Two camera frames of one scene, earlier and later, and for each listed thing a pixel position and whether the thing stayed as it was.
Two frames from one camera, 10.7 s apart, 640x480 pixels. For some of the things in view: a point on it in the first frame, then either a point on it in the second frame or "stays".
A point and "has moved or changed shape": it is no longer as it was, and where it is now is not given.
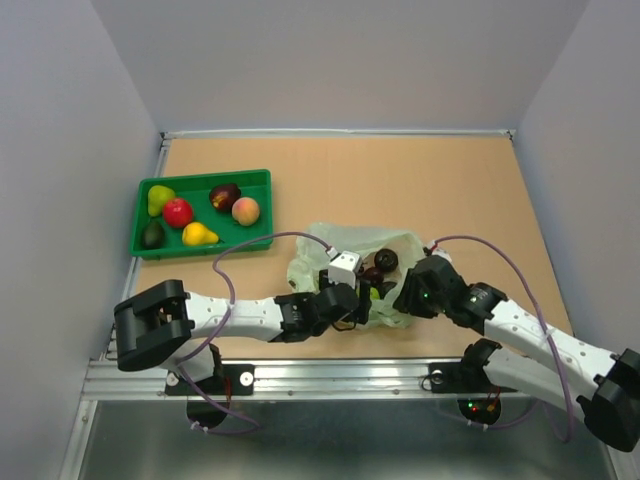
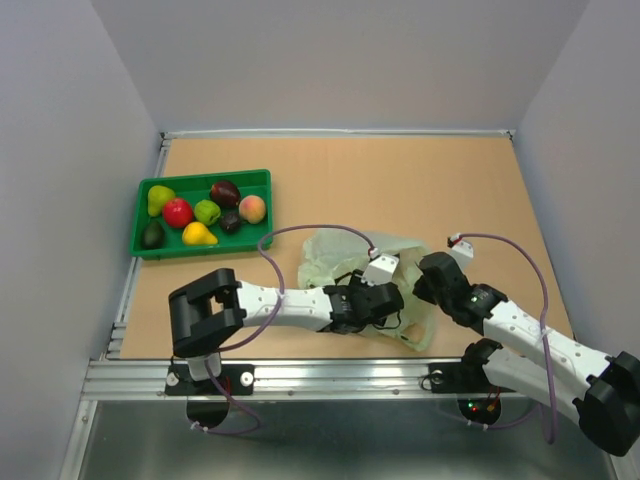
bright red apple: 177,213 stays
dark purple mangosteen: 386,259 has moved or changed shape
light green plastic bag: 320,240 has moved or changed shape
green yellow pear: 157,198 stays
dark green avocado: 153,235 stays
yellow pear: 197,234 stays
